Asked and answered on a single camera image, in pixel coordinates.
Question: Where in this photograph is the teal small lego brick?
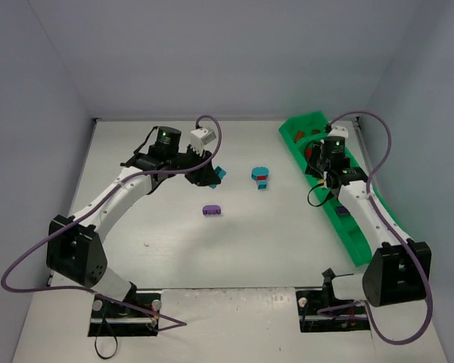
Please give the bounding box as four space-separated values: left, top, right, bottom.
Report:
209 166 226 189

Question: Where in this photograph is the blue round lego piece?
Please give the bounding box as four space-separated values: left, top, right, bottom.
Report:
251 166 269 181

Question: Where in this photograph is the purple lego piece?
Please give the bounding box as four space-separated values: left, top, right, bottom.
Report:
202 204 222 216

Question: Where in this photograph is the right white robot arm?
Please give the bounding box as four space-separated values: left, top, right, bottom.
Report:
306 136 431 307

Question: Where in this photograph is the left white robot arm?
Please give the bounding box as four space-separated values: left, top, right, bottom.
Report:
46 126 221 304

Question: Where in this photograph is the green compartment tray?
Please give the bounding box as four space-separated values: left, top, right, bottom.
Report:
278 110 413 268

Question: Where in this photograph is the small teal lego cube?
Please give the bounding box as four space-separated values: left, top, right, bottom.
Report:
257 180 268 190

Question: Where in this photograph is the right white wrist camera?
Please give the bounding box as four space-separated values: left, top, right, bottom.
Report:
325 124 349 138

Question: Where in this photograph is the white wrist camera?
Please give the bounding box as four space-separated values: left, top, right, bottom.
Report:
190 127 216 153
325 124 349 138

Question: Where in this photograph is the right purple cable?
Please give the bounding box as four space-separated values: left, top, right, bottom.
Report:
317 110 433 346

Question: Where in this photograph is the purple cable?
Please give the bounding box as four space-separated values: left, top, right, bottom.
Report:
317 110 433 346
0 115 223 336

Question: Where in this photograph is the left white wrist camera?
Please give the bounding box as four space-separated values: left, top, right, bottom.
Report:
190 127 216 153

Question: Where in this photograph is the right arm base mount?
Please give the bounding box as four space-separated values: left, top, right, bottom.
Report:
295 289 371 334

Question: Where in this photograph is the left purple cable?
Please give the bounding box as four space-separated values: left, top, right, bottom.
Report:
0 115 223 336

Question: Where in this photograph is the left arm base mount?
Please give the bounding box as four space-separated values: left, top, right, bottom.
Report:
88 296 160 337

